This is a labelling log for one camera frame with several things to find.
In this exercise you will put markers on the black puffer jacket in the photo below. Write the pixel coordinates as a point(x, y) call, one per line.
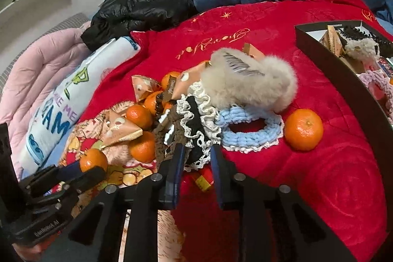
point(138, 10)

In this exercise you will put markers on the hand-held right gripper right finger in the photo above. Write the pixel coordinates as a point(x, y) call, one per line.
point(218, 182)

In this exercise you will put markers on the white printed long pillow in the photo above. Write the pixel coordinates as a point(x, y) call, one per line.
point(92, 65)

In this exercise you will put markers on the blue knitted scrunchie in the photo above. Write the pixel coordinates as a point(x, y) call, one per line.
point(245, 139)

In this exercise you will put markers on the black white lace scrunchie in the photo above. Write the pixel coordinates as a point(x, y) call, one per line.
point(196, 114)

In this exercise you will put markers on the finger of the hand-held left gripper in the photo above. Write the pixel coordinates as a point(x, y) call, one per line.
point(90, 177)
point(69, 169)

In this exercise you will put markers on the pink quilted duvet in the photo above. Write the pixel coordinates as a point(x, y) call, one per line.
point(36, 65)

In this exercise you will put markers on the red embroidered blanket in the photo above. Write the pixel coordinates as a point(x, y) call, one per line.
point(307, 203)

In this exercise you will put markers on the pink knitted scrunchie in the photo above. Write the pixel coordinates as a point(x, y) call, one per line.
point(373, 87)

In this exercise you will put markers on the orange mandarin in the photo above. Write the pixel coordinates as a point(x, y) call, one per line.
point(142, 147)
point(138, 117)
point(152, 102)
point(304, 130)
point(170, 81)
point(92, 159)

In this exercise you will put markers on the brown knitted scrunchie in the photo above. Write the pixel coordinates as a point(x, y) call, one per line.
point(159, 139)

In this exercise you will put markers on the white fuzzy hair clip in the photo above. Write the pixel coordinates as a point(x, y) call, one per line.
point(362, 50)

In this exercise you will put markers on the peach snack packet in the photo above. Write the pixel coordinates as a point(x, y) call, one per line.
point(331, 42)
point(190, 81)
point(122, 130)
point(144, 88)
point(253, 51)

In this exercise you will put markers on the dark brown fuzzy hair claw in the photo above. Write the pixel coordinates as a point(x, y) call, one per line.
point(353, 31)

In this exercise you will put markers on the beige fur hair claw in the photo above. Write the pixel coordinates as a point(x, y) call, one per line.
point(270, 81)

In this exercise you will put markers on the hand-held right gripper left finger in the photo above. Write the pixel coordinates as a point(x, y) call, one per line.
point(177, 176)

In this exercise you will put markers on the red yellow candy wrapper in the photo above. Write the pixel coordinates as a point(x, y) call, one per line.
point(202, 182)

